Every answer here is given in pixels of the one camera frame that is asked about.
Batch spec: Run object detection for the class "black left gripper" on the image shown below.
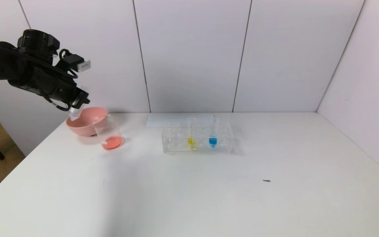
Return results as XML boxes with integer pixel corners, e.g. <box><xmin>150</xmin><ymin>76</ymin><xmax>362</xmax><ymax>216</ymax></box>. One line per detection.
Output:
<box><xmin>38</xmin><ymin>67</ymin><xmax>90</xmax><ymax>110</ymax></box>

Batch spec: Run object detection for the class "test tube with red pigment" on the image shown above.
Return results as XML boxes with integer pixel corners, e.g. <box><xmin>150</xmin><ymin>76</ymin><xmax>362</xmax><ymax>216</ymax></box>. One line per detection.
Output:
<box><xmin>68</xmin><ymin>105</ymin><xmax>85</xmax><ymax>121</ymax></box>

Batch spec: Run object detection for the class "test tube with yellow pigment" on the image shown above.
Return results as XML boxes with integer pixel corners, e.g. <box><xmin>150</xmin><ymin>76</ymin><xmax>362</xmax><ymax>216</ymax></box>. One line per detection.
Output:
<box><xmin>187</xmin><ymin>117</ymin><xmax>197</xmax><ymax>149</ymax></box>

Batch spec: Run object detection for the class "clear glass beaker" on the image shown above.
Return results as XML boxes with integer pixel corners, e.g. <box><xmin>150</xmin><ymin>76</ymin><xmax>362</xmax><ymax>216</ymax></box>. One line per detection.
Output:
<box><xmin>92</xmin><ymin>115</ymin><xmax>124</xmax><ymax>151</ymax></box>

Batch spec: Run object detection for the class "test tube with blue pigment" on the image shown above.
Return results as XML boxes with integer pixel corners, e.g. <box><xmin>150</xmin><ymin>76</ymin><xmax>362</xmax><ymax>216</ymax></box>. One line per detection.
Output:
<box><xmin>209</xmin><ymin>114</ymin><xmax>218</xmax><ymax>148</ymax></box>

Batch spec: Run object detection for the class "clear acrylic test tube rack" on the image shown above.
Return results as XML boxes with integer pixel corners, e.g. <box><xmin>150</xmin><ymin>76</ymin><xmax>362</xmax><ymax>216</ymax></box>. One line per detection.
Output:
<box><xmin>162</xmin><ymin>120</ymin><xmax>235</xmax><ymax>155</ymax></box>

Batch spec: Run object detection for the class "pink plastic bowl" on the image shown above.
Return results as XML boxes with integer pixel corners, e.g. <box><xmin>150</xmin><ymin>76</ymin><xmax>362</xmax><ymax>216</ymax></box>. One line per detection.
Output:
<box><xmin>66</xmin><ymin>107</ymin><xmax>109</xmax><ymax>137</ymax></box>

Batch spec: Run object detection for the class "white paper sheet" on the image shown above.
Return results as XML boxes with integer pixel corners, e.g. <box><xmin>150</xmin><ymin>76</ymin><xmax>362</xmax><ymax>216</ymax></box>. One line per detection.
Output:
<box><xmin>147</xmin><ymin>114</ymin><xmax>215</xmax><ymax>128</ymax></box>

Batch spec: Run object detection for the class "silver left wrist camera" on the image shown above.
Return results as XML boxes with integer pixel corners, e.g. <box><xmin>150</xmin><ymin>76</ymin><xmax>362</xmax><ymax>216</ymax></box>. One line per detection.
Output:
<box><xmin>77</xmin><ymin>59</ymin><xmax>91</xmax><ymax>72</ymax></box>

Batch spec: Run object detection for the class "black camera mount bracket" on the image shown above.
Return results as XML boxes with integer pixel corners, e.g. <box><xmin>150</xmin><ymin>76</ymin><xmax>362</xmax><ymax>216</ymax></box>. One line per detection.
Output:
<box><xmin>59</xmin><ymin>49</ymin><xmax>85</xmax><ymax>79</ymax></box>

